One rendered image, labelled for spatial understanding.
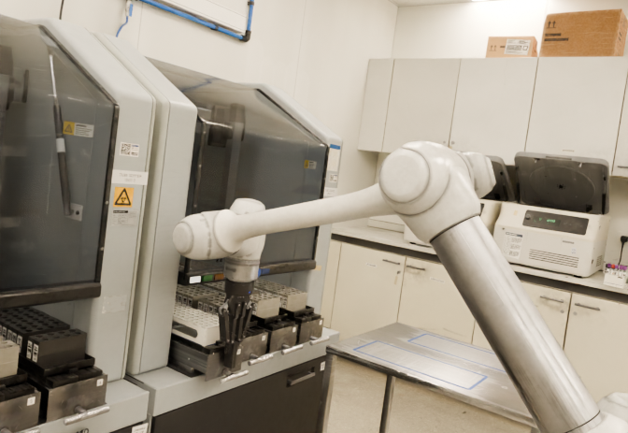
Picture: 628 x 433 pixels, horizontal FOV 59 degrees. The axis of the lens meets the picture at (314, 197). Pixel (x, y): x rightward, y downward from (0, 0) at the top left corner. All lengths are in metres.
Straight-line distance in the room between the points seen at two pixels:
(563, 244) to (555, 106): 0.89
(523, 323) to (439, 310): 2.73
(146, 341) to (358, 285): 2.59
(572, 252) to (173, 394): 2.50
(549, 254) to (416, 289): 0.86
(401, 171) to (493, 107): 2.97
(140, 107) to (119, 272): 0.40
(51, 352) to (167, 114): 0.60
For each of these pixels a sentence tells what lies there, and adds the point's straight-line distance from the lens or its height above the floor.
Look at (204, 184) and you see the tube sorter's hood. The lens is 1.52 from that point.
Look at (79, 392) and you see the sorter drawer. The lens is 1.35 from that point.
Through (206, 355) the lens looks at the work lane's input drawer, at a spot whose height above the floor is 0.80.
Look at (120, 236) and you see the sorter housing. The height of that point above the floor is 1.10.
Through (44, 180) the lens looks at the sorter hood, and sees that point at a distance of 1.26.
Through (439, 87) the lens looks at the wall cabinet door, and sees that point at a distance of 4.07.
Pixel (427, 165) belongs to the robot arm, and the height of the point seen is 1.35.
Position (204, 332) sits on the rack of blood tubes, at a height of 0.85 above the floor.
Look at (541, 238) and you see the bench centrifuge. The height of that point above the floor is 1.08.
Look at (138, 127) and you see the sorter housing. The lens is 1.39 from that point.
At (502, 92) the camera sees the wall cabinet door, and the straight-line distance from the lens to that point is 3.91.
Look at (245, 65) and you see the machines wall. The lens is 3.27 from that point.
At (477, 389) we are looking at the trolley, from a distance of 1.54.
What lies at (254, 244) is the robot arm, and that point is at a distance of 1.43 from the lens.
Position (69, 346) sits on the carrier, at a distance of 1.38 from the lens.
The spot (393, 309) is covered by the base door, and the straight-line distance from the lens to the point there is 3.84.
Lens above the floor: 1.32
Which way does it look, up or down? 3 degrees down
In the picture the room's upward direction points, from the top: 7 degrees clockwise
